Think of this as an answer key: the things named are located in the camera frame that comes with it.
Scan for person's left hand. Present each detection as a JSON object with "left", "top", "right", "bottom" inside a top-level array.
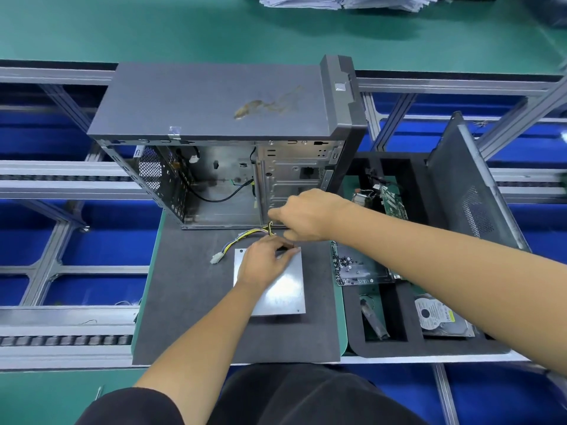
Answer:
[{"left": 234, "top": 234, "right": 302, "bottom": 296}]

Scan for person's right hand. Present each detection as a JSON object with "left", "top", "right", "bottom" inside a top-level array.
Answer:
[{"left": 268, "top": 188, "right": 354, "bottom": 244}]

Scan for silver optical drive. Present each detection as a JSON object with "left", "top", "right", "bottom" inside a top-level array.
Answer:
[{"left": 233, "top": 246, "right": 308, "bottom": 317}]

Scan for person's left forearm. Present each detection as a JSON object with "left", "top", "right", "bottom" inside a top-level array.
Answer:
[{"left": 133, "top": 283, "right": 262, "bottom": 425}]

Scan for person's right forearm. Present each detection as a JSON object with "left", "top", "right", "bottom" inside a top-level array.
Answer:
[{"left": 341, "top": 203, "right": 567, "bottom": 377}]

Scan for person's black trousers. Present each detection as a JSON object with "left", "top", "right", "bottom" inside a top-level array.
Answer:
[{"left": 208, "top": 362, "right": 426, "bottom": 425}]

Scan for person's black shirt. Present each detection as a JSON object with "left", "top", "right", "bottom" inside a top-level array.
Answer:
[{"left": 75, "top": 387, "right": 185, "bottom": 425}]

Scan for processor cooler with fan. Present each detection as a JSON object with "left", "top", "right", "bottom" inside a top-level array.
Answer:
[{"left": 350, "top": 188, "right": 377, "bottom": 209}]

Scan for clear plastic tray with screws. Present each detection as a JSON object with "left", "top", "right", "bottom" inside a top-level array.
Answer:
[{"left": 334, "top": 241, "right": 393, "bottom": 287}]

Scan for green motherboard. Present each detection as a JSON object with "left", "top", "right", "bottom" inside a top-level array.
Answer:
[{"left": 332, "top": 176, "right": 410, "bottom": 287}]

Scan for dark grey foam mat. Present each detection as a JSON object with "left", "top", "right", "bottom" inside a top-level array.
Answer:
[{"left": 131, "top": 212, "right": 348, "bottom": 365}]

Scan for grey computer tower case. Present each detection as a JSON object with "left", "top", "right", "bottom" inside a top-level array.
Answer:
[{"left": 87, "top": 54, "right": 369, "bottom": 231}]

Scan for black foam tray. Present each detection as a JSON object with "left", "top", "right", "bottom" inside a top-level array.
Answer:
[{"left": 339, "top": 153, "right": 533, "bottom": 358}]

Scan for silver hard drive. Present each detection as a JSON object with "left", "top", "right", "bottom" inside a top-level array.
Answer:
[{"left": 413, "top": 295, "right": 477, "bottom": 339}]

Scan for dark grey case side panel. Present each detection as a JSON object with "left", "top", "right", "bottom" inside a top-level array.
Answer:
[{"left": 427, "top": 112, "right": 533, "bottom": 253}]

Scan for stack of white papers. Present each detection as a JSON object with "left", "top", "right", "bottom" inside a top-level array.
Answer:
[{"left": 259, "top": 0, "right": 439, "bottom": 12}]

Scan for aluminium conveyor frame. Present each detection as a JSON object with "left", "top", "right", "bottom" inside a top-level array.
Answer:
[{"left": 0, "top": 61, "right": 567, "bottom": 372}]

